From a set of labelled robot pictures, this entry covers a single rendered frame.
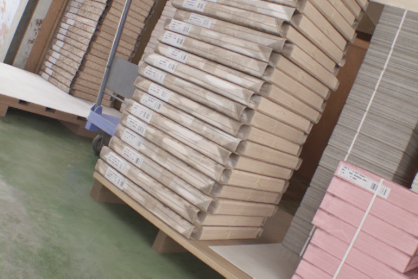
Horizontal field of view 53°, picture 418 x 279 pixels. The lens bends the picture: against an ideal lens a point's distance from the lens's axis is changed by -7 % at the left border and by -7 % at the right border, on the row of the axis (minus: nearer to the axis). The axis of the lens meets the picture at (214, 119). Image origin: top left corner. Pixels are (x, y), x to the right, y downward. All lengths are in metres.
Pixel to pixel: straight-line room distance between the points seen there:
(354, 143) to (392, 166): 0.16
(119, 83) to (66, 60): 1.20
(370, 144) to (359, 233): 0.46
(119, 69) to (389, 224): 1.38
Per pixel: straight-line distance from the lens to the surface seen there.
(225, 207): 1.29
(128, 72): 2.00
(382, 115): 1.55
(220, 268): 1.19
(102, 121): 2.07
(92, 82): 3.14
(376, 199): 1.15
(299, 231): 1.61
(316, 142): 5.77
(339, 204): 1.18
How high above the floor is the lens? 0.49
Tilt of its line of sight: 3 degrees down
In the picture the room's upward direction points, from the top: 24 degrees clockwise
